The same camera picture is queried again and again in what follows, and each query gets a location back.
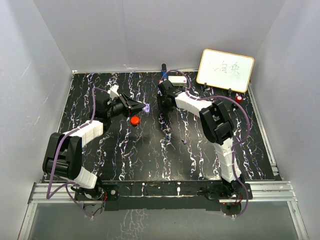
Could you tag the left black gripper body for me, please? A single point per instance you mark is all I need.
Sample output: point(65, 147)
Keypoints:
point(119, 108)

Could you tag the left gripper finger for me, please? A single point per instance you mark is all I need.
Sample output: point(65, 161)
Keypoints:
point(135, 109)
point(131, 103)

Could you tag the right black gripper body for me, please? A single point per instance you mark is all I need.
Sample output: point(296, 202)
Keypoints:
point(163, 107)

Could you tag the red earbud charging case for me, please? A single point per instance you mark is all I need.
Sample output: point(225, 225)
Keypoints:
point(135, 120)

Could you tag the purple earbud charging case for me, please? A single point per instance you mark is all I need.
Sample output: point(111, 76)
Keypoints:
point(146, 109)

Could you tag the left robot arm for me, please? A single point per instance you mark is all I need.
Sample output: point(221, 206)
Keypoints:
point(64, 153)

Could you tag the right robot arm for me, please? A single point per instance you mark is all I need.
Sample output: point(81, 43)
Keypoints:
point(217, 126)

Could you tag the white pink cardboard box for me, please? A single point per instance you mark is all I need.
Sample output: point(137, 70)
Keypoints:
point(178, 81)

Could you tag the blue black device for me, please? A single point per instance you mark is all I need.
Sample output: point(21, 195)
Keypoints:
point(164, 70)

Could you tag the red emergency stop button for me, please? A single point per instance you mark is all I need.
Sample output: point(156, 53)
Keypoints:
point(238, 99)

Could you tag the black front base bar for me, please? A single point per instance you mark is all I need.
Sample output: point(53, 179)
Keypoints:
point(210, 195)

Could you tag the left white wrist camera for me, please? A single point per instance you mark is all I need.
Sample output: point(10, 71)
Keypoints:
point(113, 92)

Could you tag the white whiteboard with wooden frame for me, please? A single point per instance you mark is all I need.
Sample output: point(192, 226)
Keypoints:
point(224, 70)

